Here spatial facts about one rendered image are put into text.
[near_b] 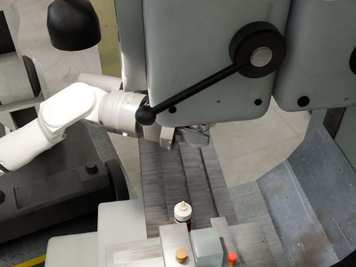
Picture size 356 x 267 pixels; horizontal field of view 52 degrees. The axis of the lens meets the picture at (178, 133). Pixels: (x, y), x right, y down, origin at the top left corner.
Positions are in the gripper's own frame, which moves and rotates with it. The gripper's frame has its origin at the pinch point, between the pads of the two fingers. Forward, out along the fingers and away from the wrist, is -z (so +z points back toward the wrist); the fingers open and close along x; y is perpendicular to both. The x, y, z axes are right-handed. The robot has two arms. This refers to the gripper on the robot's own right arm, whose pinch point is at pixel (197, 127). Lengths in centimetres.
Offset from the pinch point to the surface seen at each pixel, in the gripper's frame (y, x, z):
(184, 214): 23.4, -3.7, 0.9
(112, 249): 24.9, -15.9, 13.4
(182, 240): 20.7, -11.8, -1.0
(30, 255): 84, 3, 63
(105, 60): 83, 144, 98
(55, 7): -25.9, -11.6, 17.6
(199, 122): -9.8, -9.7, -2.5
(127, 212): 40.0, 3.7, 19.5
